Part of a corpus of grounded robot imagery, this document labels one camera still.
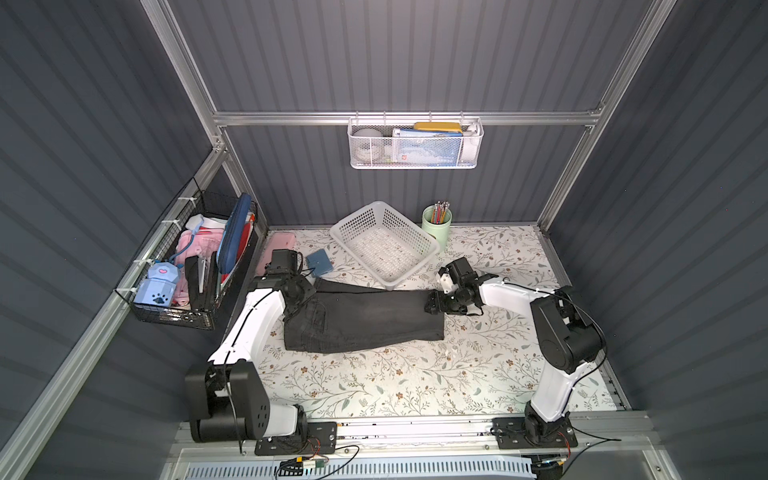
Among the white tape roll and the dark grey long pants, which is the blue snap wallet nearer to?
the dark grey long pants

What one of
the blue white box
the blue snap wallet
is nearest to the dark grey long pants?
the blue snap wallet

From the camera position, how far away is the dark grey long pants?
0.86m

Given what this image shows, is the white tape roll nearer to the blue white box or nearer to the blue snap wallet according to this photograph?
the blue white box

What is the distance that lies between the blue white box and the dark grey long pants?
0.43 metres

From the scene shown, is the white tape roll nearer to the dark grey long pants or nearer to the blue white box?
the blue white box
